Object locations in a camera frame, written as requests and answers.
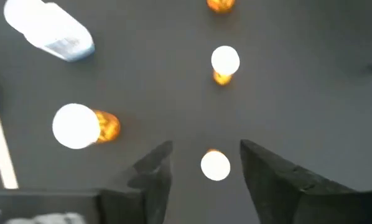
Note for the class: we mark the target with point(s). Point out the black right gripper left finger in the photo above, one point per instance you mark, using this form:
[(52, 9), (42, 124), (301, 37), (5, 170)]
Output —
[(151, 193)]

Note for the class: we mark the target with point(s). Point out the large orange pill bottle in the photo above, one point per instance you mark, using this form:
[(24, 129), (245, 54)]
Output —
[(77, 126)]

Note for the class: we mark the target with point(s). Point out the white pill bottle blue label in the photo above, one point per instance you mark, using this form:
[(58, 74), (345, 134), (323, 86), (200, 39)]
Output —
[(55, 31)]

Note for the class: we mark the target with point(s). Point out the small orange pill bottle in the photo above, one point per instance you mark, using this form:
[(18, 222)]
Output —
[(220, 4), (215, 166), (225, 60)]

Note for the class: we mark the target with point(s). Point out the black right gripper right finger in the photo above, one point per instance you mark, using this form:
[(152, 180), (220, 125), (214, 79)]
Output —
[(273, 189)]

